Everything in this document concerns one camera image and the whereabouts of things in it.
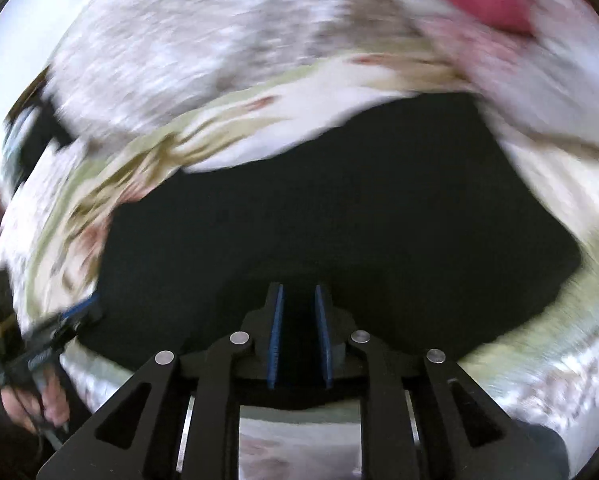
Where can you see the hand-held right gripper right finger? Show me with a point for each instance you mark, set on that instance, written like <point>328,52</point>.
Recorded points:
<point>323,340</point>

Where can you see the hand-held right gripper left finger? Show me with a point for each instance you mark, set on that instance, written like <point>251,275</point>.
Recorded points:
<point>278,340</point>

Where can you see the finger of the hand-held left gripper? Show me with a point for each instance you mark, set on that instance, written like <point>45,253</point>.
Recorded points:
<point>79,312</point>

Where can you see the black pants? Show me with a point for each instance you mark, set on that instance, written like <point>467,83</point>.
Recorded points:
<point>329,210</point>

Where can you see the person's left hand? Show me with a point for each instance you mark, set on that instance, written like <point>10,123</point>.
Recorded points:
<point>44,405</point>

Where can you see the pale green hanging garment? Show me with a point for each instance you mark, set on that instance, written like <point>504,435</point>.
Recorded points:
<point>10,135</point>

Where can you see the printed fleece blanket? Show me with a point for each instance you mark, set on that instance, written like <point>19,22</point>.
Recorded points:
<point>229,130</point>

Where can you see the white quilted bedspread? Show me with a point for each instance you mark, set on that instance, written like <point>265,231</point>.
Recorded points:
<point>204,35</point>

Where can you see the pink floral quilt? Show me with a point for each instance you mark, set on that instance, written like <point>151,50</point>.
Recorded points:
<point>529,90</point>

